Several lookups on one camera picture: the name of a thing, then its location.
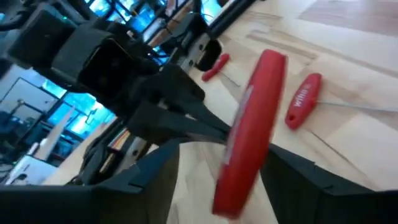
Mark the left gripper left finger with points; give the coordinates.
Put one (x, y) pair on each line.
(93, 205)

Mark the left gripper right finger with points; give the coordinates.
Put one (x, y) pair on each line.
(326, 205)

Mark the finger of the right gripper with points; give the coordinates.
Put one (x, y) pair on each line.
(168, 129)
(192, 113)

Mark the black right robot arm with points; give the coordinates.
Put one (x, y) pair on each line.
(40, 34)

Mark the white box device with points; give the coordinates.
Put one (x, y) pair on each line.
(31, 171)

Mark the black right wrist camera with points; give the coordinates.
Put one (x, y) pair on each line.
(105, 68)

